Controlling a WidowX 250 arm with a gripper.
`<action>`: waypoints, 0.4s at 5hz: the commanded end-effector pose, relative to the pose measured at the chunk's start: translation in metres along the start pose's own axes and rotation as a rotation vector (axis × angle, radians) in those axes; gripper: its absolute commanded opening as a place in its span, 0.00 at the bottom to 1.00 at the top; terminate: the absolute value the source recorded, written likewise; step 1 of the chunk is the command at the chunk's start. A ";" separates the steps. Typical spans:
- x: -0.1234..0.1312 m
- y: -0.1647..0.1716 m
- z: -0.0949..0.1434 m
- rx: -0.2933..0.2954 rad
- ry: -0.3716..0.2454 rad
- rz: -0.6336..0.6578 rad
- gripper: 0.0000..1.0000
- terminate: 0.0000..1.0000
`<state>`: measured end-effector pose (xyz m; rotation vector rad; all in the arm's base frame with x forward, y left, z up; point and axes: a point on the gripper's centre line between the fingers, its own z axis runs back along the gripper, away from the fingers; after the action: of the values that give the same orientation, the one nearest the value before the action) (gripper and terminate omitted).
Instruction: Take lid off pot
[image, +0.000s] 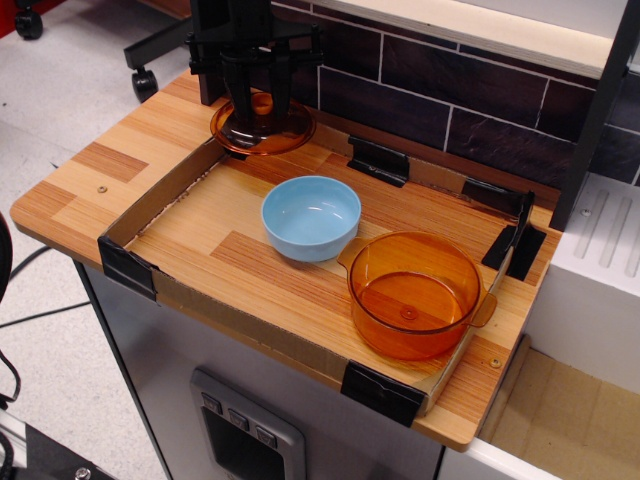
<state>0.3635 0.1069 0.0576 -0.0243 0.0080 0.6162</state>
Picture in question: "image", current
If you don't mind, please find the black shelf post right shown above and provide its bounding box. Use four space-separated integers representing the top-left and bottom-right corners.
549 0 639 231

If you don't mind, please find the light blue bowl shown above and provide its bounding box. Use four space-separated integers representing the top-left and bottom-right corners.
261 176 362 262

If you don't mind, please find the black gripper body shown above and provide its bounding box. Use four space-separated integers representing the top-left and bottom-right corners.
184 0 325 76

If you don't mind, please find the orange transparent pot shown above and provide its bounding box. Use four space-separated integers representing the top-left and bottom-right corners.
337 231 497 361

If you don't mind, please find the toy oven control panel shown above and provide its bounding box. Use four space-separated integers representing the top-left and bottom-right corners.
190 369 307 480

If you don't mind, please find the light wooden shelf board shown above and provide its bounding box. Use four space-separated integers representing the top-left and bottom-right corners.
309 0 617 81

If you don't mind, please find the black braided cable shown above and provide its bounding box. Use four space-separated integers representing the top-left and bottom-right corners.
0 429 16 480

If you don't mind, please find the cardboard fence with black tape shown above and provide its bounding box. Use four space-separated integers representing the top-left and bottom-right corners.
98 127 556 427

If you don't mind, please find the black cable on floor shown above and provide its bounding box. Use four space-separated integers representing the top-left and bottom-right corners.
0 244 89 409

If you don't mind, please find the white toy sink unit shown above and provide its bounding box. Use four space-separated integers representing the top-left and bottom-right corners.
525 174 639 393

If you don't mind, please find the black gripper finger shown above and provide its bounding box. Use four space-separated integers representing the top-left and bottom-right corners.
222 61 253 122
269 52 292 118

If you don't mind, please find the orange transparent pot lid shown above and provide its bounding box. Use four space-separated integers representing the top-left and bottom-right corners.
210 92 316 156

